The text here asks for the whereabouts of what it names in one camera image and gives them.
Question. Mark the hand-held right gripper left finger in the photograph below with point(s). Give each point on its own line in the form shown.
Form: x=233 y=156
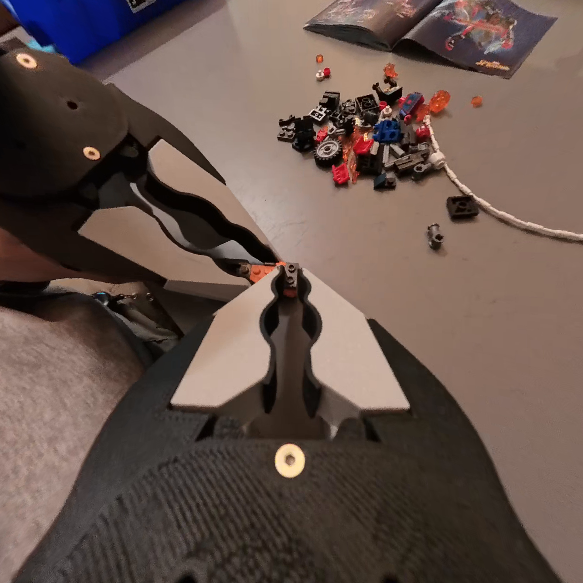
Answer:
x=223 y=360

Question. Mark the pile of loose lego pieces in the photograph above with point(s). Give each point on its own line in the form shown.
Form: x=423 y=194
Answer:
x=364 y=132

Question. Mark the blue plastic bin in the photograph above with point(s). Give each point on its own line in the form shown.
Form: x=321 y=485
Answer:
x=82 y=22

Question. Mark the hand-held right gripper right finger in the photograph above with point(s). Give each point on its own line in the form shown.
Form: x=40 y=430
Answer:
x=355 y=364

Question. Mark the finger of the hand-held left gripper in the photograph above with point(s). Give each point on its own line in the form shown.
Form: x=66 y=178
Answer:
x=200 y=182
x=136 y=241

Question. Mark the lego instruction booklet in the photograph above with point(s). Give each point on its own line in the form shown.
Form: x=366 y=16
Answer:
x=455 y=32

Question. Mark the person's grey sweater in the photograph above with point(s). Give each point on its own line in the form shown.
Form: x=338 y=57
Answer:
x=59 y=432

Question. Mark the grey and orange lego assembly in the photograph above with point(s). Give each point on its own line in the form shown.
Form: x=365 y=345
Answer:
x=291 y=273

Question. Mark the dark grey lego pin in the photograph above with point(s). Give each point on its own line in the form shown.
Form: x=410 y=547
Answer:
x=435 y=236

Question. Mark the black square lego tile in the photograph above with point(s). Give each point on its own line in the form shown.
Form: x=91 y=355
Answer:
x=462 y=207

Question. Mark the beige cloth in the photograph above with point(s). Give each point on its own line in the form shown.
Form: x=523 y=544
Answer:
x=132 y=314

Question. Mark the orange lego flame piece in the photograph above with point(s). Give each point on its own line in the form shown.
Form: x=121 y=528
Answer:
x=390 y=69

